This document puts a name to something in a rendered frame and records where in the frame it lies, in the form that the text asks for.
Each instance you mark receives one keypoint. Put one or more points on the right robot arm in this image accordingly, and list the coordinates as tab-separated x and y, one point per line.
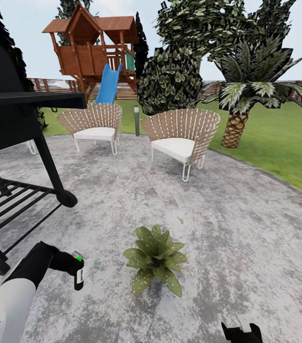
247	332

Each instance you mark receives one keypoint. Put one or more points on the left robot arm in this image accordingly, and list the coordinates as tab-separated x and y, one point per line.
19	287

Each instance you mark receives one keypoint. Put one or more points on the charcoal grill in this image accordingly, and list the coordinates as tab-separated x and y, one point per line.
18	123

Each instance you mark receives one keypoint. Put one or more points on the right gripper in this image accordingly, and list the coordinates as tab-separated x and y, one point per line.
236	335

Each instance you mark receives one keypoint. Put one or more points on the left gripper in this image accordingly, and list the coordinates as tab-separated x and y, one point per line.
69	264

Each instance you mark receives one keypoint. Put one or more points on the insectifuge atomizer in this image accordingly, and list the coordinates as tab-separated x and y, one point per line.
79	277

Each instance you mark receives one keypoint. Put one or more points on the garden chair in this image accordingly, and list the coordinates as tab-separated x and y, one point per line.
98	122
183	134

